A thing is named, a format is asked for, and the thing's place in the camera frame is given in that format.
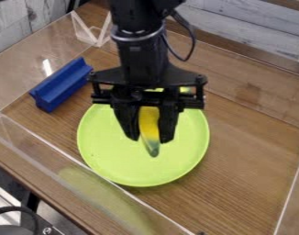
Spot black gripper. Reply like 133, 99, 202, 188
88, 39, 207, 143

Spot yellow toy banana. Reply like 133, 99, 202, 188
139, 106, 160, 157

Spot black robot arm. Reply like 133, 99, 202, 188
88, 0, 207, 143

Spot green round plate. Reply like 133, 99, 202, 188
77, 104, 211, 187

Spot blue plastic block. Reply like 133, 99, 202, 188
29, 57, 92, 113

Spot clear acrylic triangle bracket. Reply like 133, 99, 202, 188
71, 11, 112, 48

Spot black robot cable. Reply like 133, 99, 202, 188
160, 8, 198, 62

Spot black metal table bracket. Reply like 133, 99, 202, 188
21, 191, 65, 235

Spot black cable under table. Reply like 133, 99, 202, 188
0, 206, 39, 235

